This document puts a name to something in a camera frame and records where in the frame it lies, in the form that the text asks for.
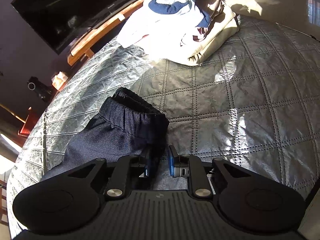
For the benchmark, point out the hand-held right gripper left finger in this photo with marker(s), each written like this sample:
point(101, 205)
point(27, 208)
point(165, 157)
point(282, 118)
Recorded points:
point(147, 165)

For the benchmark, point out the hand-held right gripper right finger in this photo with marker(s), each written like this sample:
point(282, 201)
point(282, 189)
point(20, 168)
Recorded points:
point(172, 162)

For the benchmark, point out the dark navy pants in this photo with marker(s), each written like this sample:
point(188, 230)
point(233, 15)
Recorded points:
point(112, 135)

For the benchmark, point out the silver quilted blanket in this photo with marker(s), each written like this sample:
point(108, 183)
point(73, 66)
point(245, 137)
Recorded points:
point(237, 105)

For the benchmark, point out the tissue box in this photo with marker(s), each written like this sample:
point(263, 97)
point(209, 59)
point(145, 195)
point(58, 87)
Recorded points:
point(59, 80)

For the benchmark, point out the red plant pot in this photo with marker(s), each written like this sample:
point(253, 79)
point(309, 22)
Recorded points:
point(26, 127)

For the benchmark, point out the black cylindrical appliance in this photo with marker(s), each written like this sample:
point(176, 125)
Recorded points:
point(40, 90)

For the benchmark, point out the beige garment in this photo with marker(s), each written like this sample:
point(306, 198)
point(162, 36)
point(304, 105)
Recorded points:
point(217, 37)

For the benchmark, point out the white garment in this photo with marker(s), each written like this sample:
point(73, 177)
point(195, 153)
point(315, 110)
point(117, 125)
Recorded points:
point(140, 27)

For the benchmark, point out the light wooden television stand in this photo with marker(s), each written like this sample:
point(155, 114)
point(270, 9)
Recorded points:
point(100, 35)

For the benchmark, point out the thin plant trunk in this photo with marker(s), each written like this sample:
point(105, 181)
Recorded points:
point(12, 113)

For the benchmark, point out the wooden chair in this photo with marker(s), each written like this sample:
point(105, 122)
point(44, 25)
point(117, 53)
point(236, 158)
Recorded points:
point(2, 205)

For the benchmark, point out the light blue and navy garment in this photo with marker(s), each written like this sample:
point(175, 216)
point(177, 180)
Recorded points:
point(170, 5)

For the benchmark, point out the black flat television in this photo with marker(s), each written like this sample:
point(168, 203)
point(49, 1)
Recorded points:
point(75, 10)

